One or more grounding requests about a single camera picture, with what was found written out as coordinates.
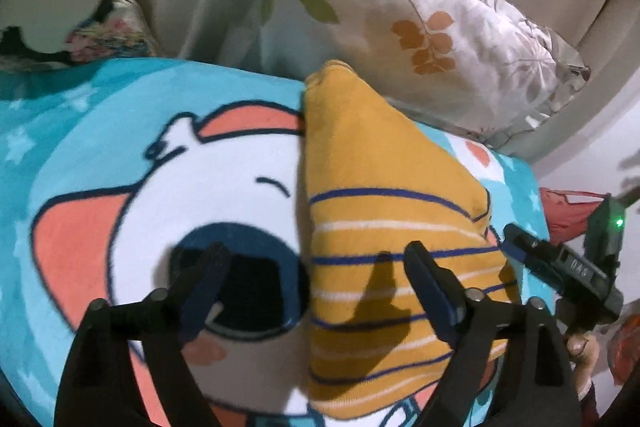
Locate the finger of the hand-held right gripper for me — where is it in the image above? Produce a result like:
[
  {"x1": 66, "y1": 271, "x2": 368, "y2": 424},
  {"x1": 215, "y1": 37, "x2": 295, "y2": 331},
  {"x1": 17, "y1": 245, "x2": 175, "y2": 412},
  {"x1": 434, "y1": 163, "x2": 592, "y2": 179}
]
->
[{"x1": 501, "y1": 223, "x2": 563, "y2": 282}]

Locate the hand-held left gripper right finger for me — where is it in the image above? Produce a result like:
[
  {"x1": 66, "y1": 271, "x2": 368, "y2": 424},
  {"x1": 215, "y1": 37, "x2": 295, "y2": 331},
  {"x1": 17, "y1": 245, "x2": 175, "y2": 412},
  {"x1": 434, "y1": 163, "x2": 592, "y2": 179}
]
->
[{"x1": 404, "y1": 241, "x2": 583, "y2": 427}]

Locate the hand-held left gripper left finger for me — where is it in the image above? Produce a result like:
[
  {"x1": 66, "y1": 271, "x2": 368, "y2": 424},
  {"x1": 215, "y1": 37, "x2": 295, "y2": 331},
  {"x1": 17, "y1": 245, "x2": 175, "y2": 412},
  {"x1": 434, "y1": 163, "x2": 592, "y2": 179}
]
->
[{"x1": 52, "y1": 243, "x2": 232, "y2": 427}]

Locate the orange striped small shirt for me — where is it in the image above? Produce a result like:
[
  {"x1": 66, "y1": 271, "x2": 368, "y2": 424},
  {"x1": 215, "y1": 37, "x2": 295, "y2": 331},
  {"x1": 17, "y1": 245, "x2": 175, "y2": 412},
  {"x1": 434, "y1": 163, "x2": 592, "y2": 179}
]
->
[{"x1": 297, "y1": 59, "x2": 523, "y2": 421}]

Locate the person's right hand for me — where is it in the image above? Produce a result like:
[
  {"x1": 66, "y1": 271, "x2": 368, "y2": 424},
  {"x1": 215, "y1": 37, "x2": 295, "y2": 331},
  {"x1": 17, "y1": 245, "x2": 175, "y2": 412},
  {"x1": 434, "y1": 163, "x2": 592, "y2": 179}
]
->
[{"x1": 565, "y1": 329, "x2": 597, "y2": 402}]

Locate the red cloth bag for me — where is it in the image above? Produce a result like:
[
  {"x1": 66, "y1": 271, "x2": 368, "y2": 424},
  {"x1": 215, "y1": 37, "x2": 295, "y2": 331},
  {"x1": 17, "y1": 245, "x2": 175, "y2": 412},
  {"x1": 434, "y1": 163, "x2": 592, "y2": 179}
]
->
[{"x1": 539, "y1": 188, "x2": 609, "y2": 244}]

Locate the blue star-print cartoon blanket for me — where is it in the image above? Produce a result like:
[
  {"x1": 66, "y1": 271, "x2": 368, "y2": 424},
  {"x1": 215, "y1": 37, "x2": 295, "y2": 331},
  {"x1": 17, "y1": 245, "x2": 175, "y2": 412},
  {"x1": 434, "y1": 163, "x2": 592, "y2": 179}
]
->
[{"x1": 0, "y1": 57, "x2": 552, "y2": 427}]

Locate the white leaf-print pillow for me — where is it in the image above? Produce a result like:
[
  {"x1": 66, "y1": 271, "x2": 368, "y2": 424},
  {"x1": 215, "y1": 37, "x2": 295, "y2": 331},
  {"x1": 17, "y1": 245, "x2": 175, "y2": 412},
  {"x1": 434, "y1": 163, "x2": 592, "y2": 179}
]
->
[{"x1": 250, "y1": 0, "x2": 592, "y2": 148}]

